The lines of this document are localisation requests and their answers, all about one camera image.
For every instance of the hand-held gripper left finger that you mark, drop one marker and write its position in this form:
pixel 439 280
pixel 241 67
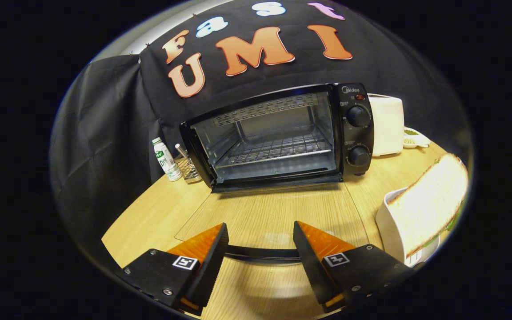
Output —
pixel 211 271

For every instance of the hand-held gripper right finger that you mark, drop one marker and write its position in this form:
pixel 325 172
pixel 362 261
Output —
pixel 311 266

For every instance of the lettuce sandwich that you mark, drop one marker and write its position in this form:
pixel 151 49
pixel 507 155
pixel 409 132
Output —
pixel 429 204

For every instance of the black toaster oven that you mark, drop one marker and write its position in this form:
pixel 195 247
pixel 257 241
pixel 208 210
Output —
pixel 358 133

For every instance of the white pop-up toaster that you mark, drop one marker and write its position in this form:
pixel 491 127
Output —
pixel 387 129

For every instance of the white rectangular plate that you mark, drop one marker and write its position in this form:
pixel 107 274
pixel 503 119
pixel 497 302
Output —
pixel 387 226

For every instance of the white bottle green label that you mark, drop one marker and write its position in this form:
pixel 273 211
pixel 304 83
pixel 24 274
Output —
pixel 166 162

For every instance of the small white dish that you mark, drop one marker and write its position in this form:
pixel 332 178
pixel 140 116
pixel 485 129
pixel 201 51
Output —
pixel 416 141

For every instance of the black backdrop cloth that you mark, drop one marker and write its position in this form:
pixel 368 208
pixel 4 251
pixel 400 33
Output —
pixel 105 133

